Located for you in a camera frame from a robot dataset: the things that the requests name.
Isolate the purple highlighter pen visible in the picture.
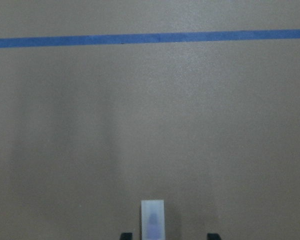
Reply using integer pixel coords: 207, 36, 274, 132
141, 199, 166, 240

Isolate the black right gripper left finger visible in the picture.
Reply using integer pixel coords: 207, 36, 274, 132
119, 232, 133, 240

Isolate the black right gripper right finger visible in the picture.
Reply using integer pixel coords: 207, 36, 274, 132
206, 233, 221, 240

